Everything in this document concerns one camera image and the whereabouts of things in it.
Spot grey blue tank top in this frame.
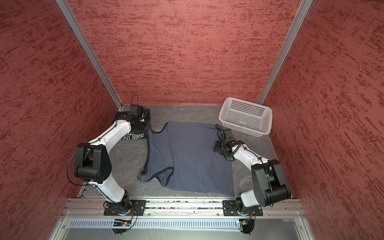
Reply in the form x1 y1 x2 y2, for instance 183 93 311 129
137 122 234 197

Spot aluminium corner post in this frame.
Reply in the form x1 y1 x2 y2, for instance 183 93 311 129
257 0 313 105
56 0 124 110

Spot left aluminium corner post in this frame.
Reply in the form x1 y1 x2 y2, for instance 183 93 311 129
56 0 124 110

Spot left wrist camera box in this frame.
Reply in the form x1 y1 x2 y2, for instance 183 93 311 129
129 105 144 118

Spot aluminium mounting rail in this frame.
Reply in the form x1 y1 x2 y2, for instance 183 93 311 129
61 197 307 219

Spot left controller board with wires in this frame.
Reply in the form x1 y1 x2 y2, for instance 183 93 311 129
112 219 132 235

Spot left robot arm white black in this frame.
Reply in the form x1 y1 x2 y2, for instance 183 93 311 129
73 112 151 216

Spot white slotted cable duct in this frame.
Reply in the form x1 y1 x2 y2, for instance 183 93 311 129
68 218 240 232

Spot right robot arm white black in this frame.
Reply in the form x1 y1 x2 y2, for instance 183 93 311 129
214 141 291 217

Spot white plastic laundry basket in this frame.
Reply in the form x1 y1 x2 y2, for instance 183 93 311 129
219 97 273 137

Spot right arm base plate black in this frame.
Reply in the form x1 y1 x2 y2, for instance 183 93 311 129
222 199 263 217

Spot right aluminium corner post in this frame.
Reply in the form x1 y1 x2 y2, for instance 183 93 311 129
257 0 313 105

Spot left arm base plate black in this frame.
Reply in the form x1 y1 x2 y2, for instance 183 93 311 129
104 200 147 217

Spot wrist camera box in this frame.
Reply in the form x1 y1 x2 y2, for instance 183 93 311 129
129 105 144 118
222 129 236 144

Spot controller board with wires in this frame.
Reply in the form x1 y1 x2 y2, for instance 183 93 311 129
112 219 132 235
239 219 255 235

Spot right controller board with wires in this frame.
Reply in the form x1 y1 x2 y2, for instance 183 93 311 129
239 219 255 235

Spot navy tank top red trim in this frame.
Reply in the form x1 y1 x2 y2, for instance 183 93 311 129
114 108 151 141

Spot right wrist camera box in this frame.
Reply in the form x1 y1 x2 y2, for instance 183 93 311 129
222 129 236 144

